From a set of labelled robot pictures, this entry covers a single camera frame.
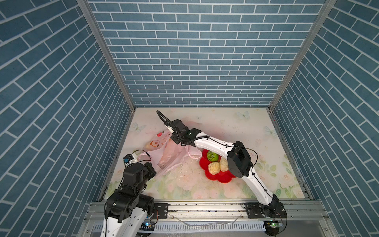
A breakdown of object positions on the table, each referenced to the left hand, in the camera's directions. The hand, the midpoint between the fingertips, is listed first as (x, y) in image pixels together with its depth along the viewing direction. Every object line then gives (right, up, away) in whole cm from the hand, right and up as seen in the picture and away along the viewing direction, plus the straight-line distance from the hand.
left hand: (154, 162), depth 72 cm
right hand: (+6, +15, +20) cm, 26 cm away
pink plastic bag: (+2, -3, +21) cm, 21 cm away
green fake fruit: (+30, -1, +14) cm, 33 cm away
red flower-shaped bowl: (+36, -12, +10) cm, 39 cm away
